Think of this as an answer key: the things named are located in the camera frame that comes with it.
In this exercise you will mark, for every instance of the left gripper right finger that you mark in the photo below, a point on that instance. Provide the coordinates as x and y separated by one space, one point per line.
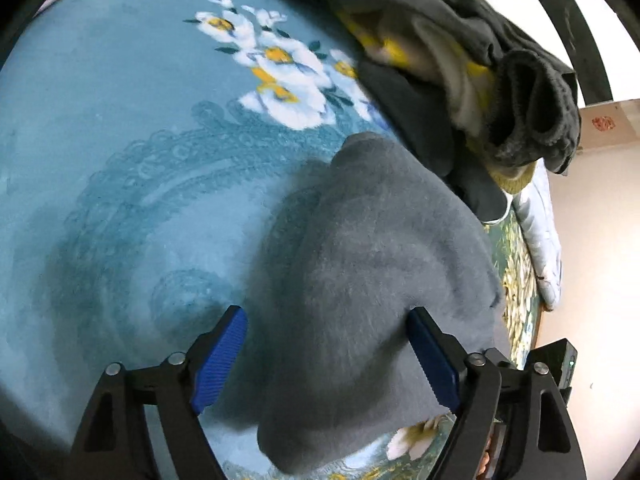
469 385

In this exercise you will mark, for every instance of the cardboard box with red stamp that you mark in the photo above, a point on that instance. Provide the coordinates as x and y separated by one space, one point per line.
609 125

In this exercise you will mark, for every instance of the light blue floral quilt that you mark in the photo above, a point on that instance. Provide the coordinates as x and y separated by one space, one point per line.
533 208

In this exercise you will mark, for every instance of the teal blue fleece blanket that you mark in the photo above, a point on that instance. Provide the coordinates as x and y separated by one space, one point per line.
159 160

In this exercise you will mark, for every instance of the grey knit sweater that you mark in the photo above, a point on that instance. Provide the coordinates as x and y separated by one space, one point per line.
327 367

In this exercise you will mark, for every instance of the olive yellow knit garment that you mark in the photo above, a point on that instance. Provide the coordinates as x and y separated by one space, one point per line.
429 87

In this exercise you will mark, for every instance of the dark grey jacket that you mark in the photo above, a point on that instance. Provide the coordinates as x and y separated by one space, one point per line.
535 113

